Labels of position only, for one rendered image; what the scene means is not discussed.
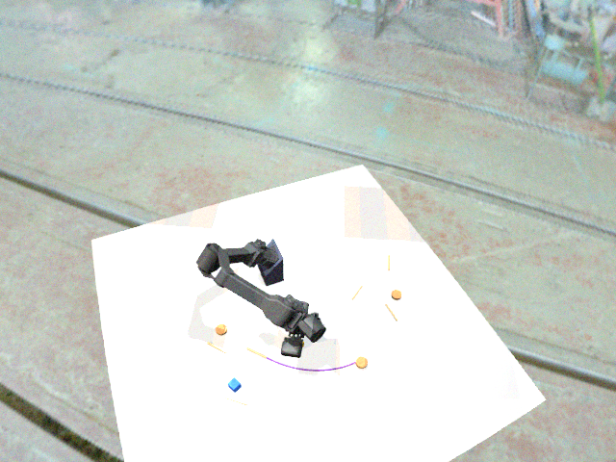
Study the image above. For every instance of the blue block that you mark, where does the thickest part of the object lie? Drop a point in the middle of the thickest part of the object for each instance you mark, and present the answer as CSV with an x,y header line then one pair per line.
x,y
234,385

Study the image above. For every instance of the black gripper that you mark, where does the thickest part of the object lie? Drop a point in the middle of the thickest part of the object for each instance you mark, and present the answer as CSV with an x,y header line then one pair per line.
x,y
292,345

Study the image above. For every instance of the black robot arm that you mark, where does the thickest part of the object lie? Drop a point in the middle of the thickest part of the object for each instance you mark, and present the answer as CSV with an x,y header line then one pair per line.
x,y
276,308

